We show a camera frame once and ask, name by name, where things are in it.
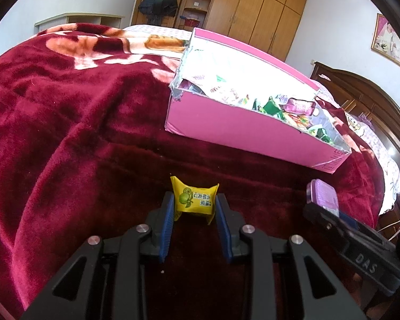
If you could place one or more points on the pink cardboard box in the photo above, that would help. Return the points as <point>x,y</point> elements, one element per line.
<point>192,114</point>

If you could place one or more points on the dark wooden headboard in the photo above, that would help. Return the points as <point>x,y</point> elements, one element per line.
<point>358,95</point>

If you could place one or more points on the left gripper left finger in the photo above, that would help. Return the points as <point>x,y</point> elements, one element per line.
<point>160,222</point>

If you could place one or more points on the white low shelf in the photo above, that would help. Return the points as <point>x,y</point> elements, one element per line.
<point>110,20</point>

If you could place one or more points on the black hanging coat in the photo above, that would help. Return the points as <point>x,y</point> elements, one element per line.
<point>156,10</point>

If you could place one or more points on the red floral blanket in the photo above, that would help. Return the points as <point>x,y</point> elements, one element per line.
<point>84,150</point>

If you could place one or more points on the wooden wardrobe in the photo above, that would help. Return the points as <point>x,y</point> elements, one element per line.
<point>268,25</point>

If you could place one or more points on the green snack packet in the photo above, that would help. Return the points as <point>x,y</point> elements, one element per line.
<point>270,108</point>

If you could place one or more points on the framed wedding photo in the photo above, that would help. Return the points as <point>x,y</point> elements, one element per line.
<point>385,40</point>

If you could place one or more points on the orange snack packet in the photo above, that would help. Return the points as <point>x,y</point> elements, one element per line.
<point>301,122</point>

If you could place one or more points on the pink peach jelly pouch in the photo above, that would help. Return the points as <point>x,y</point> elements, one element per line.
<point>217,88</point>

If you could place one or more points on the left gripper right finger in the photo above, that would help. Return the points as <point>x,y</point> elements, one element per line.
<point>229,224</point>

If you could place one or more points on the yellow snack packet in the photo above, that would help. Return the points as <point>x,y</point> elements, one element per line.
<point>193,200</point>

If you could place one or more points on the purple jelly cup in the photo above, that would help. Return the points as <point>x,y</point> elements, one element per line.
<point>323,195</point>

